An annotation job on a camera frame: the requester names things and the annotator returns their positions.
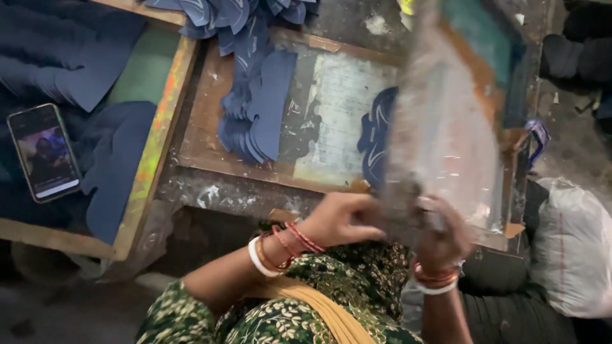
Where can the person's left hand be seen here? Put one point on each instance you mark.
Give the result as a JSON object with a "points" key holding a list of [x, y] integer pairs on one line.
{"points": [[334, 220]]}

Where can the person's right hand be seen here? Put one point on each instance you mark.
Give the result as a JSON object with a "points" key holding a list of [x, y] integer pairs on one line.
{"points": [[444, 243]]}

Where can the person's left fingers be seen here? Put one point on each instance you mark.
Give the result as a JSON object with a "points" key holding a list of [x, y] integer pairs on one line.
{"points": [[367, 217]]}

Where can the person's right fingers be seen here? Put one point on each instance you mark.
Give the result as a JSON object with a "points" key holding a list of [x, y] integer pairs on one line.
{"points": [[436, 212]]}

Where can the wooden screen printing frame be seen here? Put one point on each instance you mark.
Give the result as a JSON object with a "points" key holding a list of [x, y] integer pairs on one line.
{"points": [[444, 124]]}

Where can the red and white bangles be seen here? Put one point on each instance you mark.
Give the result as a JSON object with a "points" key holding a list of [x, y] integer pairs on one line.
{"points": [[436, 279]]}

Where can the printed blue cutout piece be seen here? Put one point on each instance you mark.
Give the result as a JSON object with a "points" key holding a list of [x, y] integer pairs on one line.
{"points": [[375, 138]]}

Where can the red and gold bangles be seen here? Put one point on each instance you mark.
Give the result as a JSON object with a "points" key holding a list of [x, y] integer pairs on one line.
{"points": [[291, 243]]}

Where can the white stained paper sheet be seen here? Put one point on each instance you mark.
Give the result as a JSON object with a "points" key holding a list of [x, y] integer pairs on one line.
{"points": [[337, 119]]}

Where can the white bangle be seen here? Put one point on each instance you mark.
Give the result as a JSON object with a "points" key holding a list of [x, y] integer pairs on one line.
{"points": [[258, 262]]}

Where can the black cloth bundle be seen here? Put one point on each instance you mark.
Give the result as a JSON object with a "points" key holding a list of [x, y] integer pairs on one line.
{"points": [[511, 306]]}

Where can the blue plastic wrapper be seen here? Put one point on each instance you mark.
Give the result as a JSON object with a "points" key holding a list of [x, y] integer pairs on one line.
{"points": [[539, 136]]}

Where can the white plastic sack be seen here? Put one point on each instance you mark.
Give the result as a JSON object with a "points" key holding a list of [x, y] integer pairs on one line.
{"points": [[573, 248]]}

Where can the stack of blue cutout pieces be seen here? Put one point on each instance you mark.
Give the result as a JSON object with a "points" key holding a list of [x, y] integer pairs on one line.
{"points": [[260, 110]]}

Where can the brown wooden printing board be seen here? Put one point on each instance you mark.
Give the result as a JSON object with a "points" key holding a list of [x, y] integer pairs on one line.
{"points": [[210, 129]]}

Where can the dark heap of bags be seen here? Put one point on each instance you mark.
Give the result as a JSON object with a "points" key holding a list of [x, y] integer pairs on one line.
{"points": [[578, 52]]}

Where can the pile of printed blue cutouts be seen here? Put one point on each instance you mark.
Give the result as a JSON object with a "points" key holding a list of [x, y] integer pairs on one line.
{"points": [[229, 16]]}

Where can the black smartphone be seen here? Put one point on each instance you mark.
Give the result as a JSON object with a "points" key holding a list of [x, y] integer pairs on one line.
{"points": [[44, 152]]}

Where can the heap of plain blue sheets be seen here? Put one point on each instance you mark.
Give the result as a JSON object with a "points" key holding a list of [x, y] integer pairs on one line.
{"points": [[62, 57]]}

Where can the paint-stained wooden frame tray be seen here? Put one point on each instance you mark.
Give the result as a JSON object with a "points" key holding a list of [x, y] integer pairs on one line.
{"points": [[158, 143]]}

